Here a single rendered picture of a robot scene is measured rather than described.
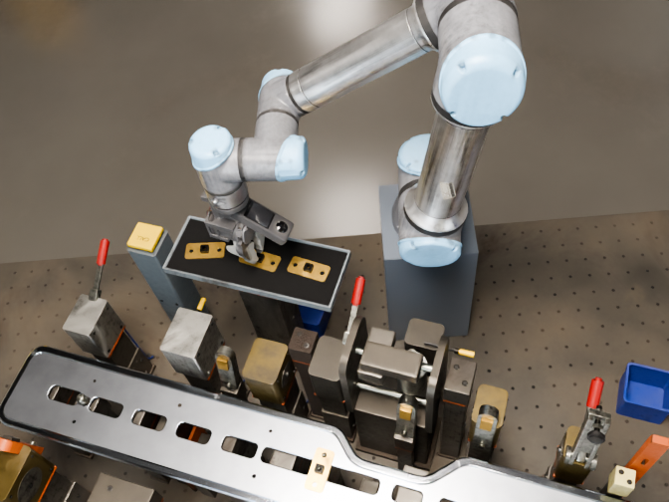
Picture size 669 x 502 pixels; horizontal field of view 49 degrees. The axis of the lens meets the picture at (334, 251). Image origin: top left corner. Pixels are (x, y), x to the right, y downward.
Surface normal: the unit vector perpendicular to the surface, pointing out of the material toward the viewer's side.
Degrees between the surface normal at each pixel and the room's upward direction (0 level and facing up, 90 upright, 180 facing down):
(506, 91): 82
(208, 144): 0
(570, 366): 0
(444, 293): 90
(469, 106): 82
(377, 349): 0
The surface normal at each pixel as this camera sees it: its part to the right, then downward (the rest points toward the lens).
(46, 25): -0.09, -0.54
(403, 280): 0.04, 0.84
